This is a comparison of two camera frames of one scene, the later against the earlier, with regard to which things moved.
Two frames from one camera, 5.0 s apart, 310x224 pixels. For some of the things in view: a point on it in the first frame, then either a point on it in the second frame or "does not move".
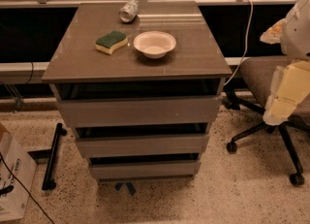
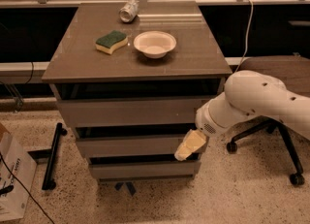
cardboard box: [15, 204] does not move
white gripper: [297, 34] → [206, 122]
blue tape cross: [129, 185] does not move
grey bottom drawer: [184, 170] does not move
